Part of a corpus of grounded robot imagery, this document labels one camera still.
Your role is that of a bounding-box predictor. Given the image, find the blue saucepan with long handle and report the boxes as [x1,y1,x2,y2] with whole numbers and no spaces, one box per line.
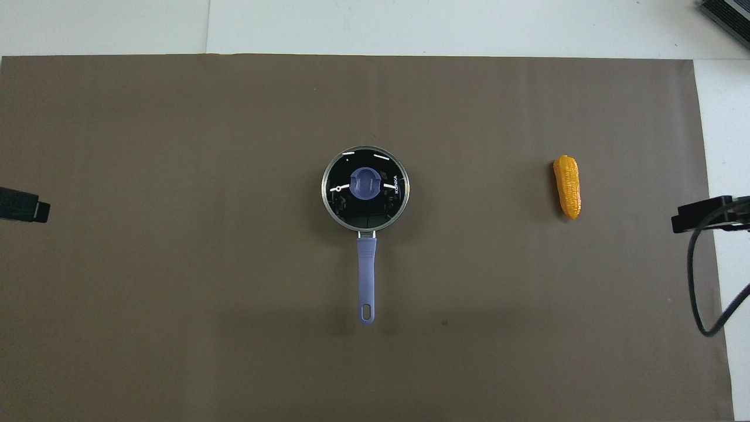
[321,145,410,326]

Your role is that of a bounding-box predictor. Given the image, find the dark grey ribbed device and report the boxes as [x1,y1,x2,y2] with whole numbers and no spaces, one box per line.
[697,0,750,51]

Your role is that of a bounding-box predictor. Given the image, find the yellow toy corn cob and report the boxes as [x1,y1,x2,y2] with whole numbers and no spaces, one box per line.
[553,155,582,221]

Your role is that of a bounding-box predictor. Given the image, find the glass lid with blue knob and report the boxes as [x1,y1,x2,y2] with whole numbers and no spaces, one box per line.
[322,146,409,231]

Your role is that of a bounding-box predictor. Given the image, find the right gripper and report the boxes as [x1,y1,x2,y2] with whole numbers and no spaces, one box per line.
[671,196,750,234]

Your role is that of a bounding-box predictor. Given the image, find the brown table mat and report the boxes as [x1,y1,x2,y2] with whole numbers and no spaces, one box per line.
[0,54,734,422]

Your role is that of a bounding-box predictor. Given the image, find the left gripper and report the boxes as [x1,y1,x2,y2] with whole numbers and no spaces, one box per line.
[0,187,51,224]

